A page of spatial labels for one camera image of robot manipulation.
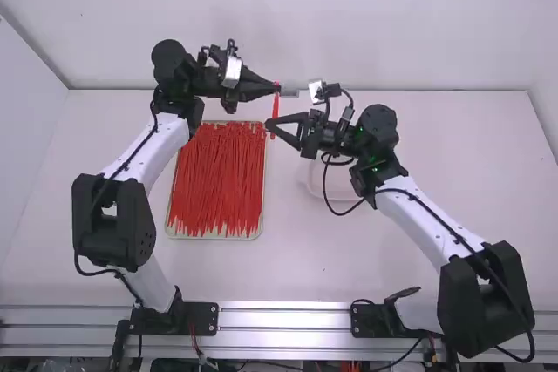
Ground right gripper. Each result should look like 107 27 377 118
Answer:
265 107 355 159

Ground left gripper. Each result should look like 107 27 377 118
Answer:
186 63 279 114

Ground orange cable tie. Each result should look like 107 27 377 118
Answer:
266 79 282 142

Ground white dish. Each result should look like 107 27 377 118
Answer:
296 157 370 204

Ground pale tray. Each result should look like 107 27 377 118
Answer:
164 119 272 242

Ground silver rails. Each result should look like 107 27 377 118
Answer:
0 300 558 363

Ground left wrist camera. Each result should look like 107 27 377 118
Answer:
219 56 244 88

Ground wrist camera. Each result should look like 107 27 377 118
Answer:
307 79 330 105
219 56 244 88

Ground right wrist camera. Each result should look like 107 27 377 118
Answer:
307 79 330 105

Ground black cable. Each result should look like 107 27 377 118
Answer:
321 152 371 217
72 248 119 278
491 314 537 364

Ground row of orange cable ties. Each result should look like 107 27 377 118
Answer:
167 121 269 238

